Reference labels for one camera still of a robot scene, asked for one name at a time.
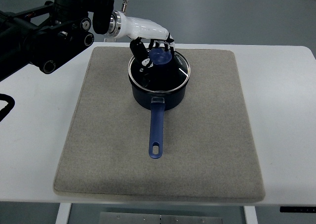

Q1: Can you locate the white table leg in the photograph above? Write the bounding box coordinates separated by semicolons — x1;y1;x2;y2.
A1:
243;206;258;224
55;203;72;224

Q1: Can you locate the glass pot lid blue knob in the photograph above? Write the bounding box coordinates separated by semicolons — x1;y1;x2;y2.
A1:
128;47;191;92

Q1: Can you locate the dark blue saucepan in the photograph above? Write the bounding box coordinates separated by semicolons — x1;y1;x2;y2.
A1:
130;81;187;159

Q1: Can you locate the black table control panel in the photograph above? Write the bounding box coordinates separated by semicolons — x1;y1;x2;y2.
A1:
279;206;316;213

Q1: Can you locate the beige fabric mat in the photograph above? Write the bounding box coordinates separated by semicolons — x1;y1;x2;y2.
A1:
53;46;265;203

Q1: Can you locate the black cable loop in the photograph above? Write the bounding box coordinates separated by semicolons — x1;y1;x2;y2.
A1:
0;93;15;122

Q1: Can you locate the white table leg right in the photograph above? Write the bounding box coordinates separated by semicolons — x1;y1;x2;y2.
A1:
243;206;258;224

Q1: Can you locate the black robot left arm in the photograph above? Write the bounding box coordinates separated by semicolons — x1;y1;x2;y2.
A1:
0;0;114;80

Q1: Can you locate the white table leg left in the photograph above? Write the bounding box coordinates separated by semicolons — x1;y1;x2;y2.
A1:
55;203;72;224

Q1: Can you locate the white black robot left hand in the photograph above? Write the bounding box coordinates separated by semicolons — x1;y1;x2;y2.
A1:
113;10;176;86

